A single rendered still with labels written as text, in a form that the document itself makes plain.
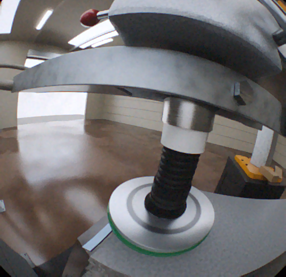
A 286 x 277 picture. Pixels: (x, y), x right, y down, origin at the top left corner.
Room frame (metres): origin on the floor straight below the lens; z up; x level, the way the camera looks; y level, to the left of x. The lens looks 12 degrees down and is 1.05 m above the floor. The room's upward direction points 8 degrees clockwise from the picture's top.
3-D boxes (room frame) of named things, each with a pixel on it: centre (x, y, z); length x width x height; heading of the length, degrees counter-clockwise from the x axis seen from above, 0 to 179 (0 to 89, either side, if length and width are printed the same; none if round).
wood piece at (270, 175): (0.40, -0.96, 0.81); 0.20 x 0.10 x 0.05; 165
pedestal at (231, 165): (0.62, -1.11, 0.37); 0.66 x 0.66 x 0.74; 67
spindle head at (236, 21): (0.16, -0.14, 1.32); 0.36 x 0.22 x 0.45; 83
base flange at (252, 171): (0.62, -1.11, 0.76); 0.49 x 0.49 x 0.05; 67
